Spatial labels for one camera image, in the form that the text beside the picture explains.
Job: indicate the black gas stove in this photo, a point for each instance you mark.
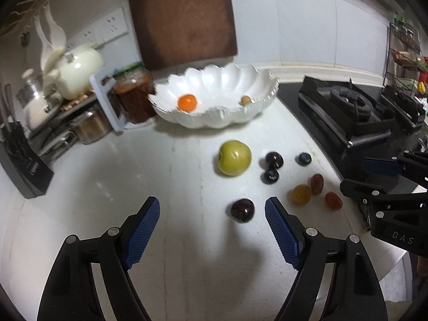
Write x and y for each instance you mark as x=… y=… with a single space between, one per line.
x=351 y=113

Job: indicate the glass jar with green lid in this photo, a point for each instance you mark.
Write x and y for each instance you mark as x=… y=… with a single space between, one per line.
x=133 y=97

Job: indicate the large dark purple plum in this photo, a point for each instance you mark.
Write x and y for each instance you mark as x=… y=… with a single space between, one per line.
x=242 y=210

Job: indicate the white scalloped bowl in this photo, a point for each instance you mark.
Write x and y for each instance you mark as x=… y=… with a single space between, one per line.
x=217 y=87

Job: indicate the steel pot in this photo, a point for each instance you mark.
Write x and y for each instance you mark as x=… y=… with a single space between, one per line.
x=90 y=127

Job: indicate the white wall socket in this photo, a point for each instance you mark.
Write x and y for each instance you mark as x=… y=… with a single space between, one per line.
x=74 y=41
x=112 y=25
x=88 y=35

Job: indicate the cream kettle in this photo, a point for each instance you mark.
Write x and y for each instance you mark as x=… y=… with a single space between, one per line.
x=80 y=70

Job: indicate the wooden trivet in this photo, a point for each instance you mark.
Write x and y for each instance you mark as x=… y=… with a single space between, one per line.
x=77 y=103

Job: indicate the small brown longan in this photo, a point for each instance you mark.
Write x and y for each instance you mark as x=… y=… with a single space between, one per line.
x=245 y=100

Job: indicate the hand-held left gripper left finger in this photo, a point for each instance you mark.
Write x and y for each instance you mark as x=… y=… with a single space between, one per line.
x=143 y=230

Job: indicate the brown wooden cutting board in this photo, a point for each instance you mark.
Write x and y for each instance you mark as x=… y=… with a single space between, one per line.
x=184 y=20

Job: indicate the black knife block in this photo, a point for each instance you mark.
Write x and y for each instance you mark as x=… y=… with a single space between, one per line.
x=23 y=170

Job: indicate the green plum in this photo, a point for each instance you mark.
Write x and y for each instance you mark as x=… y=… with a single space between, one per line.
x=234 y=157

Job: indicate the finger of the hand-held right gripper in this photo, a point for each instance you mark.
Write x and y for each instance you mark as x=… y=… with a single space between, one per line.
x=381 y=166
x=359 y=190

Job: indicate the dark purple grape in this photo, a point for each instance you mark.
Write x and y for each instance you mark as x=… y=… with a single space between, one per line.
x=274 y=159
x=271 y=176

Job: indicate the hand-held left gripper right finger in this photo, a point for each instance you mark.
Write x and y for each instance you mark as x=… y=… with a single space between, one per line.
x=281 y=230

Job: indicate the orange mandarin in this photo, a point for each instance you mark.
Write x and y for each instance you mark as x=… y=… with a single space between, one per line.
x=186 y=102

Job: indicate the blueberry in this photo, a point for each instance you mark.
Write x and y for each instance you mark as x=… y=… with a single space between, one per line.
x=304 y=159

